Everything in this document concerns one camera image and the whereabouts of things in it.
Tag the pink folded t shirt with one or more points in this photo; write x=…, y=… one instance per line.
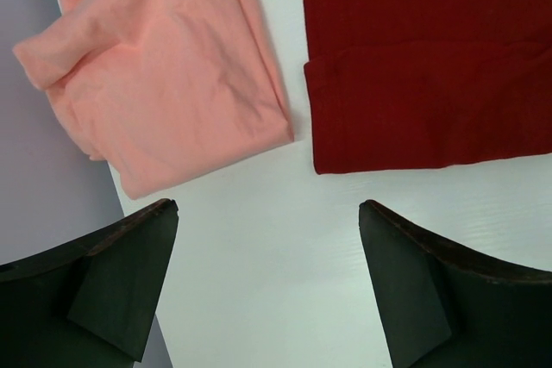
x=165, y=91

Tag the red t shirt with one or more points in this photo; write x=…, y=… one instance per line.
x=418, y=84

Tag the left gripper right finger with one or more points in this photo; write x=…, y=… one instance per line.
x=442, y=304

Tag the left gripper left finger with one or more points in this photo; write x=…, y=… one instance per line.
x=90, y=302

